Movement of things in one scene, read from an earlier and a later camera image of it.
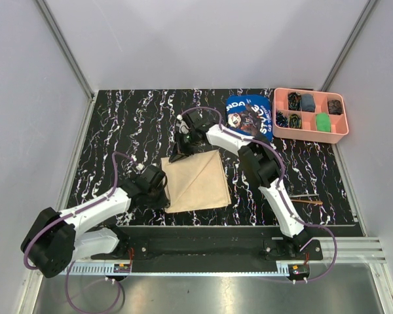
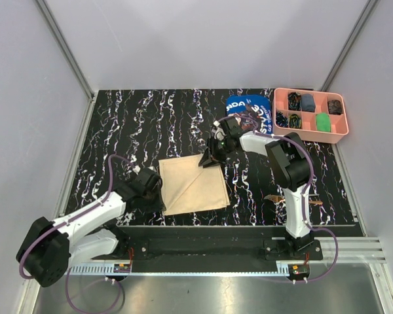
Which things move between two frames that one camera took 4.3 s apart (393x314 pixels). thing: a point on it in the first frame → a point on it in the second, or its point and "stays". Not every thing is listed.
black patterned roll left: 281,120 stays
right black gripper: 176,154 → 211,157
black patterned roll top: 294,100 stays
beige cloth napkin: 195,181 stays
